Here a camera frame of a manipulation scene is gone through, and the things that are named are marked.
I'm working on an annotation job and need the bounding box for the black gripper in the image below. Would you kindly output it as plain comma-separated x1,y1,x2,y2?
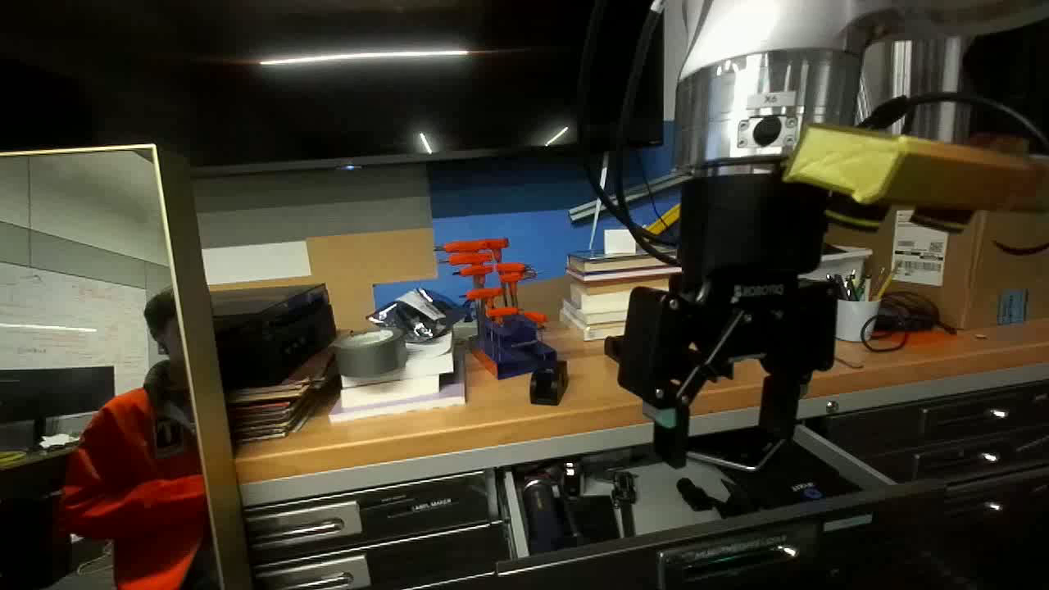
615,170,844,472

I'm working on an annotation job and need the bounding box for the grey metal drawer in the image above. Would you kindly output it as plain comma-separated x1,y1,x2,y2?
495,419,913,590

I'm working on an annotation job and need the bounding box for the black rounded plastic block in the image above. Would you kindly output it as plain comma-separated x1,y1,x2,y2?
528,358,572,409

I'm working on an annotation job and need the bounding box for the black drawer cabinet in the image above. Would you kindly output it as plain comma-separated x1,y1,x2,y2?
801,374,1049,590

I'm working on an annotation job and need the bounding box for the black phone silver edge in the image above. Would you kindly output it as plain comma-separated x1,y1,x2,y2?
708,436,797,479

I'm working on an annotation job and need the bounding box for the white plastic bin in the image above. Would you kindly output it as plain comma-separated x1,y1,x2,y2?
813,242,880,289

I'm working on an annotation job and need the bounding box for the stack of books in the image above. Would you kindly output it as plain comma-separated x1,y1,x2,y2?
556,253,682,340

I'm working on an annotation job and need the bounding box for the black iFixit tool kit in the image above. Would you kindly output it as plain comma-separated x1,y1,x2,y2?
763,433,866,509

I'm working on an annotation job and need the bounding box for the orange hex keys blue stand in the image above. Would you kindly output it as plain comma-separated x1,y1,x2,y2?
436,237,564,382

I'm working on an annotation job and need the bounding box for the brown cardboard shipping box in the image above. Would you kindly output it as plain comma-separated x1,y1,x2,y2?
823,200,1049,333

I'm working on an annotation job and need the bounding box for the shiny crumpled foil bag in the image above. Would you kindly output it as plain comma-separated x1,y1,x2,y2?
367,285,475,343

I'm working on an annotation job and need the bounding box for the stack of white boxes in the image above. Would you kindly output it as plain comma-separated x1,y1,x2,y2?
329,332,472,421

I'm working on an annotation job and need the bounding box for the brown cardboard sheet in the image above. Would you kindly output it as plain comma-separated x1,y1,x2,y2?
309,226,439,332

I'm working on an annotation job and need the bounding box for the stack of magazines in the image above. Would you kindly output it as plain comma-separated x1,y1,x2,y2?
223,346,340,441

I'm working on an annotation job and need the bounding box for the black equipment case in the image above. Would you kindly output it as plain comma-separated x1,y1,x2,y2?
209,285,340,393

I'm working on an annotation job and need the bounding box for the white paper sheet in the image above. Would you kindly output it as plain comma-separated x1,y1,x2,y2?
200,240,315,289

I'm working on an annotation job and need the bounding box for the wood framed panel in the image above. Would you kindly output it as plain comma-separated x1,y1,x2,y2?
0,142,256,590

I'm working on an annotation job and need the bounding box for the person in orange jacket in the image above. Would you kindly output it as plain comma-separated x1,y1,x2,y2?
60,289,209,590

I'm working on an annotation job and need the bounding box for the black plastic bracket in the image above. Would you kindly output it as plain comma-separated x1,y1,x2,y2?
673,472,731,519

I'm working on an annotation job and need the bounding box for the coiled black cable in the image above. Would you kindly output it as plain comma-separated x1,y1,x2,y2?
858,289,946,354

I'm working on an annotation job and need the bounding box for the yellow taped wrist camera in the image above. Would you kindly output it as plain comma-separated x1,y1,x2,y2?
784,122,1049,213

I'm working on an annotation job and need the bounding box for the black camera cable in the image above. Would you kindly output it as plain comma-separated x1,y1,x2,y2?
857,90,1049,156

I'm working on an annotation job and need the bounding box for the grey duct tape roll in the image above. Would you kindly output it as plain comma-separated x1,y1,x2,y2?
330,324,411,382

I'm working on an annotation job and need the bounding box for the closed drawer silver handle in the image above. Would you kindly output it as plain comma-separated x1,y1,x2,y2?
248,522,510,590
238,468,504,550

